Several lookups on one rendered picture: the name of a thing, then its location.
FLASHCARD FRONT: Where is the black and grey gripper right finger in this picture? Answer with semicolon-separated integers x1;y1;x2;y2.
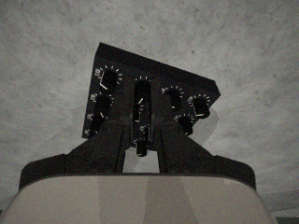
149;77;256;190

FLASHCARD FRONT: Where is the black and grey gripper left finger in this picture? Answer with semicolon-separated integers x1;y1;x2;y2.
19;76;135;190

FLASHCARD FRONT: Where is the black knob box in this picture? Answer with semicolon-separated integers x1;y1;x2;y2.
81;42;221;157

